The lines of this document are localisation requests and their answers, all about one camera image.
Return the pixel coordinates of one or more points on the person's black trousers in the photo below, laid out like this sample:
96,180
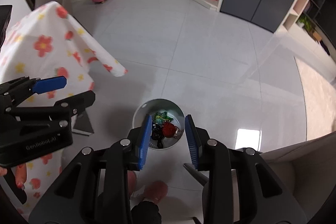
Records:
145,213

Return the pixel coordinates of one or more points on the strawberry flower print tablecloth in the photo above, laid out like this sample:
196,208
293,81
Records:
52,29

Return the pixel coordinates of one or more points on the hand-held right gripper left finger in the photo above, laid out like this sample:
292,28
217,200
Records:
143,145

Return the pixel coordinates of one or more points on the beige rug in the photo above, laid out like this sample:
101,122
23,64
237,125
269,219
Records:
320,103

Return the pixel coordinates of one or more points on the green yellow snack wrapper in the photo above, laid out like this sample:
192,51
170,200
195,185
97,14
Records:
162,117

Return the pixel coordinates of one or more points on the white tall shelf unit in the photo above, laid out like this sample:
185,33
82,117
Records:
291,16

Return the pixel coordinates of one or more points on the small green potted plant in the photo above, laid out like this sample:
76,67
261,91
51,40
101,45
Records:
305,23

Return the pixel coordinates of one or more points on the person's left hand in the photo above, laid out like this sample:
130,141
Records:
21,176

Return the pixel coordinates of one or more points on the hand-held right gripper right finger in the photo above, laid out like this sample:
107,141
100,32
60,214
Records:
191,145

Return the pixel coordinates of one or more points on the black plastic bag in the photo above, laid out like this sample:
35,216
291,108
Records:
157,134

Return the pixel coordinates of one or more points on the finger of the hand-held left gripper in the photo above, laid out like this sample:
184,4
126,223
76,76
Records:
50,84
78,103

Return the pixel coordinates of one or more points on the red cloth pouch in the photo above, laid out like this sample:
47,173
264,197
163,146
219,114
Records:
168,129

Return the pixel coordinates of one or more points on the white round trash bin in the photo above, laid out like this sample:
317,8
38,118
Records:
178,111

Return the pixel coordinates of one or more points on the black flat object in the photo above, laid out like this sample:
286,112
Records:
5,19

